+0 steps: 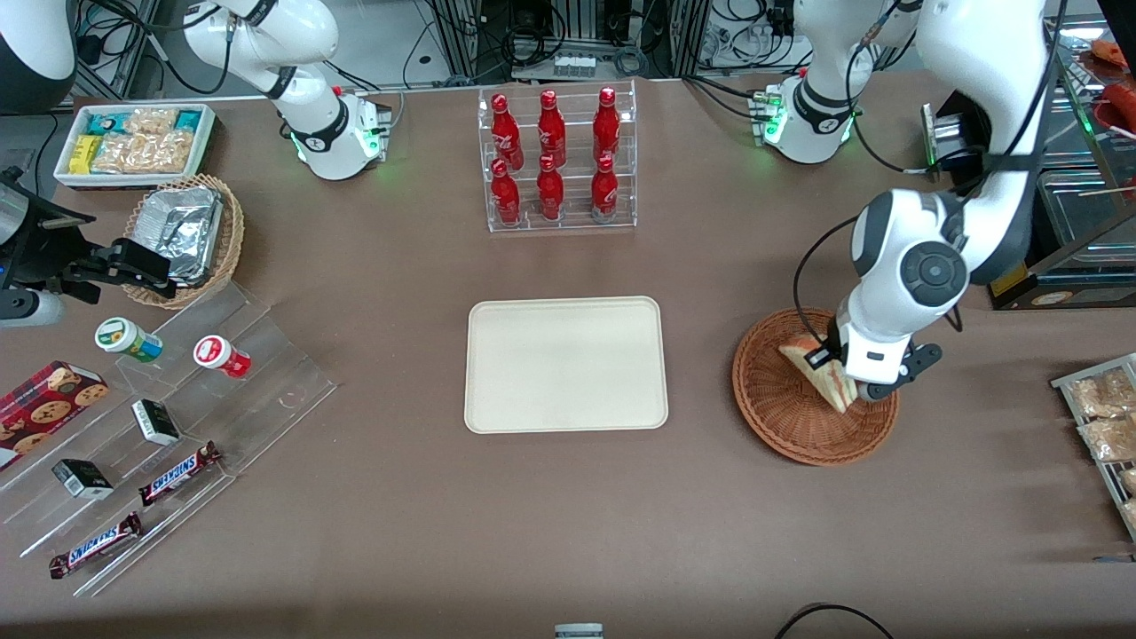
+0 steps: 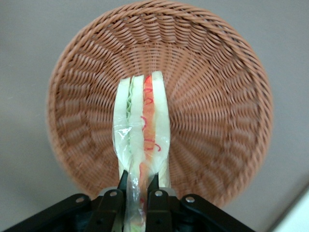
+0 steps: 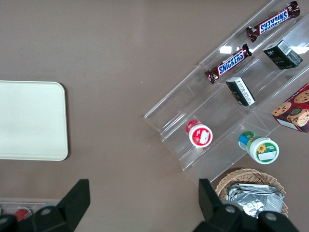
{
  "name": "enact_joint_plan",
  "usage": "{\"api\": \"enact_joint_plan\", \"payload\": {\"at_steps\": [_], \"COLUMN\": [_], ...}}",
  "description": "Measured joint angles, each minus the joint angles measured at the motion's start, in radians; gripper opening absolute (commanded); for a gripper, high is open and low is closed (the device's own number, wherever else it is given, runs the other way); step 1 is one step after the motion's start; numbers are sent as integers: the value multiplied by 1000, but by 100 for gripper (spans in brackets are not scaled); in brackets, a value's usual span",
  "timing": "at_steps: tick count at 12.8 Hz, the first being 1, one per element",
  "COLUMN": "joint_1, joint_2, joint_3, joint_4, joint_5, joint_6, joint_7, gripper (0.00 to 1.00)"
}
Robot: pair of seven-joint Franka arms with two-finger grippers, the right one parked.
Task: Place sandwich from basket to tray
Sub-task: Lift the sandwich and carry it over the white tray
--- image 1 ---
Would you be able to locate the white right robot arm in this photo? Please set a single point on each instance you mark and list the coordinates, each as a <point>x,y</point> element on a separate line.
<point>330,133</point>

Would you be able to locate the brown Snickers bar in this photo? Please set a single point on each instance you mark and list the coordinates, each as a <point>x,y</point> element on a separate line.
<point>177,474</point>
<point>93,546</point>

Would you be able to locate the clear acrylic stepped shelf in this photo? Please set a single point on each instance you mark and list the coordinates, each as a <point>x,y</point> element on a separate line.
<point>266,390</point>

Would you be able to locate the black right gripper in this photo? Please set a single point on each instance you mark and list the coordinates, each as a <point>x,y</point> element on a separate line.
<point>55,249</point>

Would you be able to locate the clear bag of nuts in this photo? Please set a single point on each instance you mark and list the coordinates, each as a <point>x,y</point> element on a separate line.
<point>1131,513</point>
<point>1129,482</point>
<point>1109,439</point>
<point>1105,395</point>

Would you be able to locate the small dark green box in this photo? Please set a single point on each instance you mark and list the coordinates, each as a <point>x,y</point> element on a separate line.
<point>155,422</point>
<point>82,479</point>

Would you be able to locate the black food display case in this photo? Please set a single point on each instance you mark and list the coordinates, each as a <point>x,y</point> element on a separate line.
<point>1083,284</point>

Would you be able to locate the grey device edge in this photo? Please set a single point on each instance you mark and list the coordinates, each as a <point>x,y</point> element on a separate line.
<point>579,632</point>

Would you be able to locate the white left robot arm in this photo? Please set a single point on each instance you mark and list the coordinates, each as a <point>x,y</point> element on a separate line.
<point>923,266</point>

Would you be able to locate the red cola bottle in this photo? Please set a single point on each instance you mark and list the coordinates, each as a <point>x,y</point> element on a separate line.
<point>604,191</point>
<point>551,124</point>
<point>550,193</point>
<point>606,120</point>
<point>504,129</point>
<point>506,197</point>

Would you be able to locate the clear acrylic bottle rack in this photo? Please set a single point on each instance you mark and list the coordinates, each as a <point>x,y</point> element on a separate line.
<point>568,226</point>

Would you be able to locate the red lidded snack cup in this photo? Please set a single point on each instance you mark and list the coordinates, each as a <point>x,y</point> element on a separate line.
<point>217,353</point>

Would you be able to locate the white plastic snack bin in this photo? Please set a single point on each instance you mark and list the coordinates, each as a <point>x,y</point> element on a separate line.
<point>133,180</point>

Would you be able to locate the steel food pan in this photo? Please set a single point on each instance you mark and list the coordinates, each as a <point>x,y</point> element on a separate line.
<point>1083,209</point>
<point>1069,138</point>

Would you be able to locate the silver box with green light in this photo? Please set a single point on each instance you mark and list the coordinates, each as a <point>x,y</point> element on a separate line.
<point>950,138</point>

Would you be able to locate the yellow snack pack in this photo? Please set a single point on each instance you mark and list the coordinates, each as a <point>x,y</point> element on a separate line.
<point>84,155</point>

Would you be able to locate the stacked foil containers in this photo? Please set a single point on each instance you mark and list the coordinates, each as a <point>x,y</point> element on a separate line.
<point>182,231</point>

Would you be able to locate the red chocolate cookie box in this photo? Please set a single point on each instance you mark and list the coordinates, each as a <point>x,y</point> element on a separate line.
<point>44,413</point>

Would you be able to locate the cream rectangular tray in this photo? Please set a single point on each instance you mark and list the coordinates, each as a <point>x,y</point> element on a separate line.
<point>566,364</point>

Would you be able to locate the triangular sandwich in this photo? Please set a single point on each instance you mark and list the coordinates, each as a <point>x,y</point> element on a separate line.
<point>825,382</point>

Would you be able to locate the red sausage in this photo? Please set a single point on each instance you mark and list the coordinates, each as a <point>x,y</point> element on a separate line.
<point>1120,108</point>

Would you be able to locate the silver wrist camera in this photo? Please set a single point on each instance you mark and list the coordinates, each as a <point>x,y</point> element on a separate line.
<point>11,213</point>

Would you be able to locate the light tan wicker basket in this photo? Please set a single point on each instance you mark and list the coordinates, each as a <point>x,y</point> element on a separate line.
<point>232,235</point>

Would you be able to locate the green lidded snack cup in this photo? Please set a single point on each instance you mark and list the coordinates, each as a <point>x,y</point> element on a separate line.
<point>124,337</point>

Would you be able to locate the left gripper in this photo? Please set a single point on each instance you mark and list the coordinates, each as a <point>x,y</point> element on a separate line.
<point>832,345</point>

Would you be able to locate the large clear cracker bag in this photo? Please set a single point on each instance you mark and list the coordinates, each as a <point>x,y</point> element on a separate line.
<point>146,153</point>

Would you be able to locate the small clear cracker bag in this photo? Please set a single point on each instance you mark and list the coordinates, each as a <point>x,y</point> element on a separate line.
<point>151,120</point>

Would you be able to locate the white power strip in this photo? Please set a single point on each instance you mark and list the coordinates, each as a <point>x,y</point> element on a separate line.
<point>574,66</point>

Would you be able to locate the brown round wicker basket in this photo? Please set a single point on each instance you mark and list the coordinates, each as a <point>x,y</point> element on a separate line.
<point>772,417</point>

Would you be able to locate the teal snack pack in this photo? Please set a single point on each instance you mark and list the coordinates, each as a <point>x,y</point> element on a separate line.
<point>188,120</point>
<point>102,122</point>

